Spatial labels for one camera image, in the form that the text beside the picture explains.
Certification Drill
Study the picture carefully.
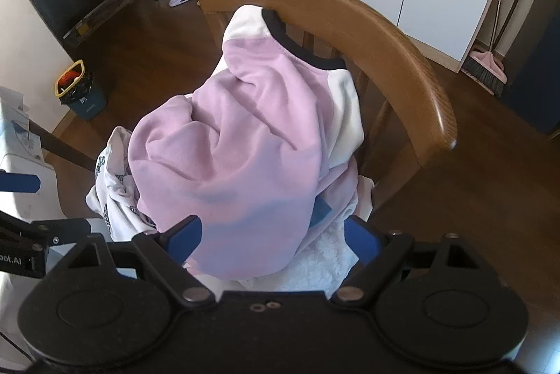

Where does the dark cabinet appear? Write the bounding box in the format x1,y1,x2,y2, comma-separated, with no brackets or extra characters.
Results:
501,0,560,135

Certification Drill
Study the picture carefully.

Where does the stack of papers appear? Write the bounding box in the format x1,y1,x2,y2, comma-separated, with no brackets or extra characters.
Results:
0,85,31,139

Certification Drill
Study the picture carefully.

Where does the pink broom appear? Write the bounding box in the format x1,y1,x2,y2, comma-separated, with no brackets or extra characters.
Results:
460,0,526,97

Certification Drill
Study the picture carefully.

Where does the pink sweatshirt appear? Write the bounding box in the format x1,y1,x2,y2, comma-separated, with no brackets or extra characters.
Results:
127,4,366,281

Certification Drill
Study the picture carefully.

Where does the white printed garment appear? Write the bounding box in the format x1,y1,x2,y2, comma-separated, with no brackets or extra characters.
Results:
85,126,159,244

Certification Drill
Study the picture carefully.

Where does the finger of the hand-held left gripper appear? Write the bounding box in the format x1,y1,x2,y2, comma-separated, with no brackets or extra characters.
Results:
0,209,93,249
0,169,42,193

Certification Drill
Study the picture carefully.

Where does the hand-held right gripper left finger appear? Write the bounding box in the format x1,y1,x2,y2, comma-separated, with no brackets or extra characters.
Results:
65,215,217,307

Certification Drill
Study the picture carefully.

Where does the white lace cloth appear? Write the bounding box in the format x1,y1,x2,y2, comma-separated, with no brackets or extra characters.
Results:
183,175,377,297

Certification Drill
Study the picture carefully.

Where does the wooden chair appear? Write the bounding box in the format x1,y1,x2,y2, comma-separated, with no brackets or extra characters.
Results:
196,0,458,223

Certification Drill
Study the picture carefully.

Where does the blue trash bin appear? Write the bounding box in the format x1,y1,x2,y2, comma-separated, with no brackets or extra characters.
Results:
54,59,108,121

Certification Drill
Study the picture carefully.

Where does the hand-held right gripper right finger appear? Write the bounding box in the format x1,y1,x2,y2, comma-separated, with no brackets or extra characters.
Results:
331,216,480,307

